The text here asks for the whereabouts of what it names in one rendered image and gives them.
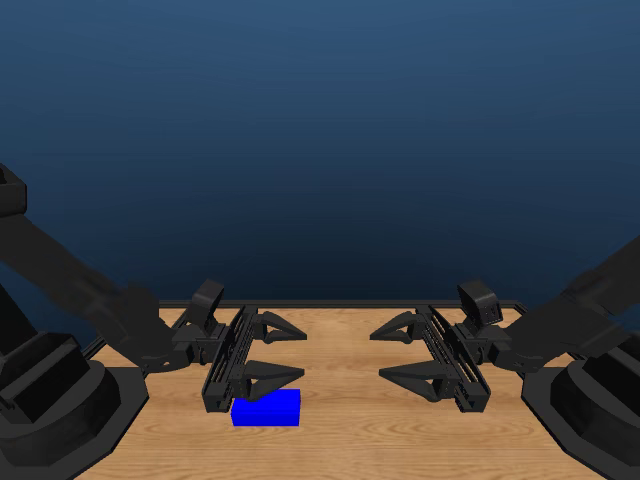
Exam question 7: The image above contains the black table frame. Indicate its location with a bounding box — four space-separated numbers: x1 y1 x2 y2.
82 299 531 362

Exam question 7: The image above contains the blue hollow socket block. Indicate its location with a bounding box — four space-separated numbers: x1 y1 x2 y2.
230 388 301 428

